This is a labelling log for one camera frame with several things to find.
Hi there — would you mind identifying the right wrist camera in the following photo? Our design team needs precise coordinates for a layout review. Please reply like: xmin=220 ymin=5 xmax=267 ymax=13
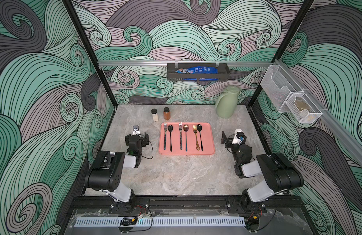
xmin=232 ymin=129 xmax=247 ymax=145

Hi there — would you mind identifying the clear plastic wall bin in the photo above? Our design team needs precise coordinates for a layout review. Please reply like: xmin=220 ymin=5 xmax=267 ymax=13
xmin=260 ymin=65 xmax=301 ymax=113

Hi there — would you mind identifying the pink plastic tray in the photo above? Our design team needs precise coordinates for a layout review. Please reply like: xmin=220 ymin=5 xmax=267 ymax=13
xmin=158 ymin=122 xmax=215 ymax=156

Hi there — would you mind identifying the white perforated cable duct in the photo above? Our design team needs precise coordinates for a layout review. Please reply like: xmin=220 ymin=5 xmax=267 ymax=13
xmin=74 ymin=216 xmax=246 ymax=228

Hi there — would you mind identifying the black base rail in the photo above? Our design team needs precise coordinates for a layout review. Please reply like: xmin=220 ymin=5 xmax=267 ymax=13
xmin=69 ymin=195 xmax=303 ymax=215

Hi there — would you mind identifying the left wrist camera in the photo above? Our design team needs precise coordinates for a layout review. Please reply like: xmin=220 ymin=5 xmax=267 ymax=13
xmin=132 ymin=125 xmax=140 ymax=135

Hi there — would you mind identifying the blue snack packet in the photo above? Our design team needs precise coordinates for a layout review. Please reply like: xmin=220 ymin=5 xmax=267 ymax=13
xmin=176 ymin=66 xmax=218 ymax=74

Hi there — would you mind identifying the white spice jar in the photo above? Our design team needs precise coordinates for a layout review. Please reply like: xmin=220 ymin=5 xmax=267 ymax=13
xmin=151 ymin=109 xmax=158 ymax=122

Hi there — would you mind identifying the gold fork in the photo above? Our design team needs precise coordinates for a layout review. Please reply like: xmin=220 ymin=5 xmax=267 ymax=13
xmin=193 ymin=125 xmax=200 ymax=151

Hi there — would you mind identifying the black spoon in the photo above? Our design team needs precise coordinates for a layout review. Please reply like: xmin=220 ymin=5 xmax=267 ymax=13
xmin=197 ymin=124 xmax=204 ymax=151
xmin=167 ymin=125 xmax=173 ymax=152

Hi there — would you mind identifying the dark metal wall shelf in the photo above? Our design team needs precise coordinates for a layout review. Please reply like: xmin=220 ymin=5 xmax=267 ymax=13
xmin=167 ymin=64 xmax=231 ymax=81

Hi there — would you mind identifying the sage green thermos jug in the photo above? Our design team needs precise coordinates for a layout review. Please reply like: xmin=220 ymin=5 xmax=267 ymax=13
xmin=215 ymin=86 xmax=240 ymax=118

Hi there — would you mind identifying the small clear bin with contents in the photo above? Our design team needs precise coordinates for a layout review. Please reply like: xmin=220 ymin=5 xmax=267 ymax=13
xmin=285 ymin=92 xmax=322 ymax=124

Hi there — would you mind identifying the orange spice jar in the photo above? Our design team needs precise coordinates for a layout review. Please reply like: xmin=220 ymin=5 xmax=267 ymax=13
xmin=163 ymin=107 xmax=171 ymax=120

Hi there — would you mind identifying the grey handled fork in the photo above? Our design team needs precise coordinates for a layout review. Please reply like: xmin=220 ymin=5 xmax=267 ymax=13
xmin=179 ymin=122 xmax=183 ymax=150

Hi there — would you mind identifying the aluminium wall rail back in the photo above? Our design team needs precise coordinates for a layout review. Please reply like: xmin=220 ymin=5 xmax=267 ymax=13
xmin=98 ymin=60 xmax=273 ymax=67

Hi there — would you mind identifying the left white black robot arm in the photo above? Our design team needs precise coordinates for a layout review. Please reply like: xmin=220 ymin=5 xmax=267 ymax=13
xmin=85 ymin=133 xmax=149 ymax=213

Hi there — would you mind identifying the aluminium wall rail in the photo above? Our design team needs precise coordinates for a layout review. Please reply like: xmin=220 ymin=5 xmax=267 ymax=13
xmin=98 ymin=60 xmax=273 ymax=67
xmin=273 ymin=59 xmax=362 ymax=166

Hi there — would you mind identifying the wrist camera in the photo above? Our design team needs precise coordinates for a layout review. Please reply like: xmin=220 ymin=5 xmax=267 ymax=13
xmin=232 ymin=129 xmax=247 ymax=145
xmin=132 ymin=125 xmax=140 ymax=135

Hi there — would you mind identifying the aluminium wall rail right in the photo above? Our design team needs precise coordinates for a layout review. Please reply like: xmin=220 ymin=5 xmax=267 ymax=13
xmin=273 ymin=59 xmax=362 ymax=166

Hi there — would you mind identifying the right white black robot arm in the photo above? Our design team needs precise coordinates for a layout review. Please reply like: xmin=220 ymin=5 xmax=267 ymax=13
xmin=221 ymin=129 xmax=304 ymax=212

